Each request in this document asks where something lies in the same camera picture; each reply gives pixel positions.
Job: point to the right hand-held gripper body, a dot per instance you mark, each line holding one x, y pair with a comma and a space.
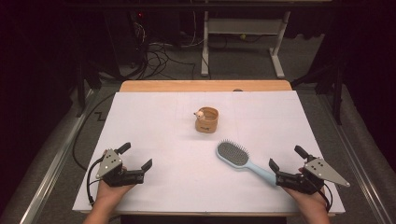
323, 172

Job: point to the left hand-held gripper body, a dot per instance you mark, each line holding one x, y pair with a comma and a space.
109, 164

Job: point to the light blue hairbrush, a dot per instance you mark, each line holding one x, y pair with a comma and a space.
233, 154

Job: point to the wooden holder cup with figurine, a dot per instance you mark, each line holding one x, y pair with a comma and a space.
207, 124

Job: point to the person's left hand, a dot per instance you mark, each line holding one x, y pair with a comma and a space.
109, 193

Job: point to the person's right hand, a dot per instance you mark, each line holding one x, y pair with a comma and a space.
308, 202

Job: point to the white board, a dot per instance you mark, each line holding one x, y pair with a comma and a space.
171, 161

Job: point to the black stand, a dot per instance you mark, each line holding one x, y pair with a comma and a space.
85, 81
333, 84

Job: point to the wooden table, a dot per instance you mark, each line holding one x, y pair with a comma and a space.
186, 85

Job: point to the black computer tower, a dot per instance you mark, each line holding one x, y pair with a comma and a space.
124, 37

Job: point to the small yellow-green object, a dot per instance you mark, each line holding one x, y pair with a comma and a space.
243, 36

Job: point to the metal floor rail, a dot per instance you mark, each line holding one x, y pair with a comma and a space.
358, 174
53, 168

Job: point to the white metal desk frame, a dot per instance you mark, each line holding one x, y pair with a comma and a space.
243, 26

